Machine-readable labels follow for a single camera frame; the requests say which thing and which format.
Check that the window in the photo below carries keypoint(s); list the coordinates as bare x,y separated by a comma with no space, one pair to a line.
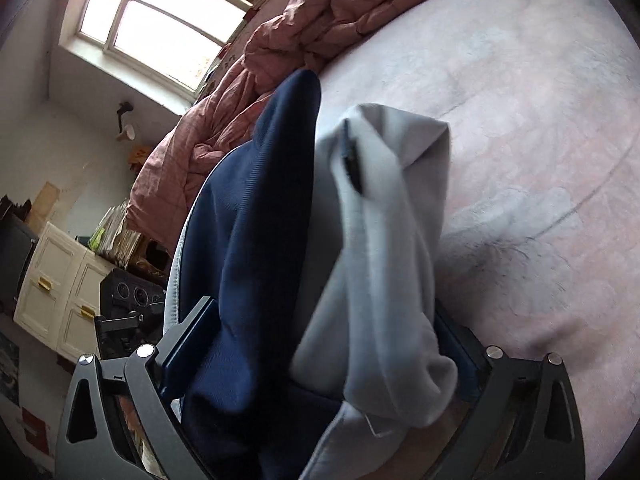
150,20

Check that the white and navy baseball jacket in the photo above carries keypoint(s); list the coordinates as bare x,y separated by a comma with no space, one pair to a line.
260,240

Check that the pink quilt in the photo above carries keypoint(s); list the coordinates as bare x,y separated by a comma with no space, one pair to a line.
280,50

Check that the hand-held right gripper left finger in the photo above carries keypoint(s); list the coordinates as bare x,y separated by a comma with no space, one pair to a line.
190,340

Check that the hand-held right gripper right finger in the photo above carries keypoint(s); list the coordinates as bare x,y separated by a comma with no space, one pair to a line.
465,360

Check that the dark cabinet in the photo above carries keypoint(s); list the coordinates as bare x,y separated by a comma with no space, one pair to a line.
15,255

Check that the stack of papers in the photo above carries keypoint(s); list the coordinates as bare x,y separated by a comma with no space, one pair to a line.
117,235

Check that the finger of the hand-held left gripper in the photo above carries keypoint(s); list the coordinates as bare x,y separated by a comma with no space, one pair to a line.
117,325

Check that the wall poster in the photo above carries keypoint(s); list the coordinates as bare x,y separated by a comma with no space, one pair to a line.
7,370

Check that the wall lamp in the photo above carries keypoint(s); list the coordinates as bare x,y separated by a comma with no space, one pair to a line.
125,125

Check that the bed with pink sheet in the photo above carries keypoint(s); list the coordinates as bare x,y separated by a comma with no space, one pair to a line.
525,135

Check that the white cabinet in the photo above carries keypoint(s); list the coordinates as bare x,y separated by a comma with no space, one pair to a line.
55,290

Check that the brown cardboard sheet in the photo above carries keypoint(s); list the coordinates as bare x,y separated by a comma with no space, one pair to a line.
44,205

